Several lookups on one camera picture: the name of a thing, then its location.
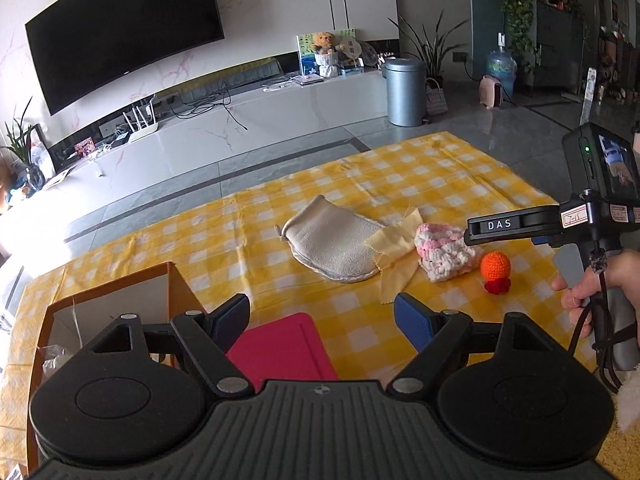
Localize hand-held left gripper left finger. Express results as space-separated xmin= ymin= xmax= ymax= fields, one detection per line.
xmin=80 ymin=294 xmax=253 ymax=395

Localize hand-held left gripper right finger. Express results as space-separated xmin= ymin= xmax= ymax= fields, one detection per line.
xmin=385 ymin=292 xmax=573 ymax=395

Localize pink and white crochet hat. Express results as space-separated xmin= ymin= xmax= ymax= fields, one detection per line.
xmin=414 ymin=221 xmax=485 ymax=283

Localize cardboard box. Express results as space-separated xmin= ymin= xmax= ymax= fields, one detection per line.
xmin=37 ymin=261 xmax=201 ymax=471

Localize clear plastic bag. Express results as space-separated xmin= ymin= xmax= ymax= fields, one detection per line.
xmin=40 ymin=345 xmax=76 ymax=381

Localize person's right forearm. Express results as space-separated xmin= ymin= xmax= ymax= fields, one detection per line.
xmin=610 ymin=360 xmax=640 ymax=436

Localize person's right hand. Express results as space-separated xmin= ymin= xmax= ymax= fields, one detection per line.
xmin=552 ymin=252 xmax=640 ymax=331

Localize orange crochet ball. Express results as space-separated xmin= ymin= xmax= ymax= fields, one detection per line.
xmin=480 ymin=252 xmax=512 ymax=293

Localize red mat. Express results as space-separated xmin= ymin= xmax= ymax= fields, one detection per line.
xmin=225 ymin=312 xmax=341 ymax=393

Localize pale yellow cloth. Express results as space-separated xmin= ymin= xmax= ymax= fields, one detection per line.
xmin=364 ymin=208 xmax=426 ymax=306

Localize yellow checkered blanket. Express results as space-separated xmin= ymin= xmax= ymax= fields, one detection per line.
xmin=0 ymin=131 xmax=640 ymax=480

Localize white standing sign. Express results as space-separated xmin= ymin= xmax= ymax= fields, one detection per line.
xmin=582 ymin=66 xmax=599 ymax=111

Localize beige bath mitt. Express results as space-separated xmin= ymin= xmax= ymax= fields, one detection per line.
xmin=277 ymin=195 xmax=388 ymax=283

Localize pink space heater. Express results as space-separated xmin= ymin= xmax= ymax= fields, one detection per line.
xmin=478 ymin=75 xmax=505 ymax=109

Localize dark grey cabinet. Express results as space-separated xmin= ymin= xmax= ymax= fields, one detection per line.
xmin=530 ymin=0 xmax=593 ymax=96

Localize blue water jug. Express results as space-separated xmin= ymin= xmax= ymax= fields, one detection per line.
xmin=486 ymin=32 xmax=518 ymax=96

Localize woven basket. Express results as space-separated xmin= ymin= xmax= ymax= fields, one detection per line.
xmin=425 ymin=77 xmax=447 ymax=115

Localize silver trash can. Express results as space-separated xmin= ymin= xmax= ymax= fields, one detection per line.
xmin=382 ymin=57 xmax=428 ymax=127

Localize potted long-leaf plant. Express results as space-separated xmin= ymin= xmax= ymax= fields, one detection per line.
xmin=389 ymin=10 xmax=456 ymax=81

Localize white router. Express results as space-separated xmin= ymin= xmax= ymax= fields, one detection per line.
xmin=122 ymin=101 xmax=160 ymax=143

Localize white low tv cabinet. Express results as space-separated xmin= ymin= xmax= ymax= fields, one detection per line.
xmin=0 ymin=67 xmax=391 ymax=221

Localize round paper fan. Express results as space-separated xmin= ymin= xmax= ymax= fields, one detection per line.
xmin=337 ymin=37 xmax=363 ymax=68

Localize teddy bear bouquet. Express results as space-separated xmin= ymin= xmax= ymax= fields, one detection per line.
xmin=311 ymin=31 xmax=342 ymax=78

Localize green picture board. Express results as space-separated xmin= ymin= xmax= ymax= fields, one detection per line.
xmin=297 ymin=29 xmax=357 ymax=76

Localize potted plant in glass vase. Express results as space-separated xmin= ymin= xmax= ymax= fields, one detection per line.
xmin=0 ymin=97 xmax=48 ymax=191

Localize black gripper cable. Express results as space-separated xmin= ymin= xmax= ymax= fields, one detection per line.
xmin=567 ymin=247 xmax=626 ymax=393

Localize black cables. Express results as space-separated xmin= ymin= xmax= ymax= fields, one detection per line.
xmin=170 ymin=87 xmax=251 ymax=131

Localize black picture frame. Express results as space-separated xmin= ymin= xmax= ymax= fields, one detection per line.
xmin=30 ymin=122 xmax=76 ymax=173

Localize black wall television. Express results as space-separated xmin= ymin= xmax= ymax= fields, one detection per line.
xmin=25 ymin=0 xmax=226 ymax=116

